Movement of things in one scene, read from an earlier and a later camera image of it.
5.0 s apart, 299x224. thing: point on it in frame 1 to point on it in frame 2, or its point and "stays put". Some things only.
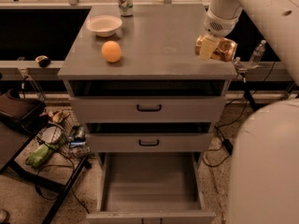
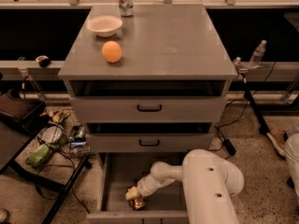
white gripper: x=220 y=25 to x=145 y=187
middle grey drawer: x=149 y=137 stays put
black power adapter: x=229 y=146 stays put
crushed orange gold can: x=225 y=50 to x=136 y=203
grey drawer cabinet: x=149 y=105 stays put
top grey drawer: x=149 y=101 stays put
